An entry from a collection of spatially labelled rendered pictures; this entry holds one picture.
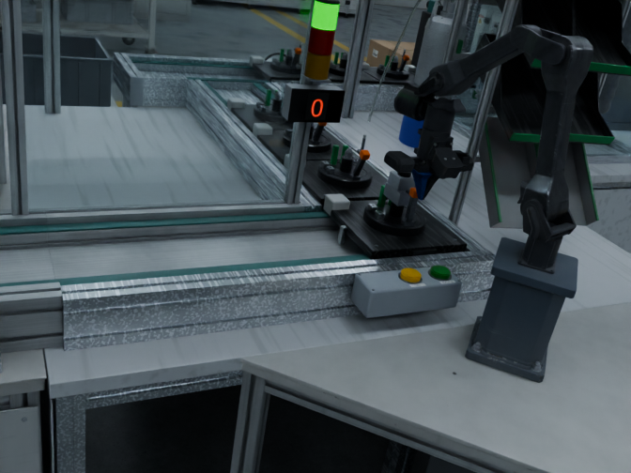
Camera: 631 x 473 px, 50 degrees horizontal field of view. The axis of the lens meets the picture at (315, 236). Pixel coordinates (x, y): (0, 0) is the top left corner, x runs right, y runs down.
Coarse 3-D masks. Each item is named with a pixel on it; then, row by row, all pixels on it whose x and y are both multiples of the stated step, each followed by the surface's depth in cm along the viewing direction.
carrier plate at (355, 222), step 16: (352, 208) 156; (416, 208) 162; (352, 224) 148; (432, 224) 155; (368, 240) 143; (384, 240) 144; (400, 240) 145; (416, 240) 146; (432, 240) 147; (448, 240) 149; (368, 256) 140; (384, 256) 140; (400, 256) 142
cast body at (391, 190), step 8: (392, 176) 148; (400, 176) 146; (408, 176) 147; (392, 184) 148; (400, 184) 146; (408, 184) 147; (384, 192) 152; (392, 192) 148; (400, 192) 146; (392, 200) 149; (400, 200) 147; (408, 200) 148
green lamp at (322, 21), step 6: (318, 6) 133; (324, 6) 133; (330, 6) 133; (336, 6) 134; (318, 12) 134; (324, 12) 133; (330, 12) 133; (336, 12) 134; (318, 18) 134; (324, 18) 134; (330, 18) 134; (336, 18) 135; (312, 24) 136; (318, 24) 135; (324, 24) 134; (330, 24) 135
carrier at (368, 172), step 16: (320, 160) 182; (336, 160) 174; (352, 160) 170; (304, 176) 169; (320, 176) 170; (336, 176) 167; (352, 176) 167; (368, 176) 171; (320, 192) 162; (336, 192) 163; (352, 192) 165; (368, 192) 166
